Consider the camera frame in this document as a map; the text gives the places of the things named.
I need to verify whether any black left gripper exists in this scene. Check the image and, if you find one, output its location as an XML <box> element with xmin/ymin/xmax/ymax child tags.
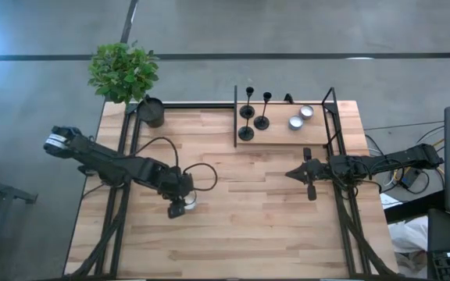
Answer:
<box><xmin>158</xmin><ymin>165</ymin><xmax>195</xmax><ymax>219</ymax></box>

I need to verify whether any tall black candlestick holder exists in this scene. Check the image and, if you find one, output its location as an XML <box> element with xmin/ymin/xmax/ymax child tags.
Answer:
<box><xmin>252</xmin><ymin>91</ymin><xmax>273</xmax><ymax>131</ymax></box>

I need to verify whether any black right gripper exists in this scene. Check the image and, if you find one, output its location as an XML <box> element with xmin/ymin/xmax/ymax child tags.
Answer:
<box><xmin>285</xmin><ymin>147</ymin><xmax>331</xmax><ymax>202</ymax></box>

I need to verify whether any white paper sheet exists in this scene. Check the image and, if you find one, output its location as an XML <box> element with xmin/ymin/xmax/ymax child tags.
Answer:
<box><xmin>379</xmin><ymin>193</ymin><xmax>400</xmax><ymax>208</ymax></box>

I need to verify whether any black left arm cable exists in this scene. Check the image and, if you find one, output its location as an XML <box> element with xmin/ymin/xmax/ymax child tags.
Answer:
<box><xmin>133</xmin><ymin>135</ymin><xmax>219</xmax><ymax>193</ymax></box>

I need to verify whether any black aluminium rig frame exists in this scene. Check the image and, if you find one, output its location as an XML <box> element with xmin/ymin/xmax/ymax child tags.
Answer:
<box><xmin>62</xmin><ymin>100</ymin><xmax>400</xmax><ymax>280</ymax></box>

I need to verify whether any white bag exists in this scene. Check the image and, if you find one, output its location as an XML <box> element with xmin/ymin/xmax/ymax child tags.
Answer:
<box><xmin>387</xmin><ymin>216</ymin><xmax>430</xmax><ymax>254</ymax></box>

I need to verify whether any short black candlestick holder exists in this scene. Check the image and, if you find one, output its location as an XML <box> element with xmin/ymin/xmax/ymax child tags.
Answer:
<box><xmin>239</xmin><ymin>86</ymin><xmax>256</xmax><ymax>119</ymax></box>

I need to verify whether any white tealight candle bottom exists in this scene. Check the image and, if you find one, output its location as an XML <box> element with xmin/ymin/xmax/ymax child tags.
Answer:
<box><xmin>287</xmin><ymin>115</ymin><xmax>305</xmax><ymax>131</ymax></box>

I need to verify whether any small blue power box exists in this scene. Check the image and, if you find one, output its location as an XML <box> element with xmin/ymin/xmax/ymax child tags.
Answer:
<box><xmin>399</xmin><ymin>172</ymin><xmax>421</xmax><ymax>190</ymax></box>

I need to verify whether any green potted plant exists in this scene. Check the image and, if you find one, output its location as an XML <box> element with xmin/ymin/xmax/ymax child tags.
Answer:
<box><xmin>87</xmin><ymin>41</ymin><xmax>166</xmax><ymax>129</ymax></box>

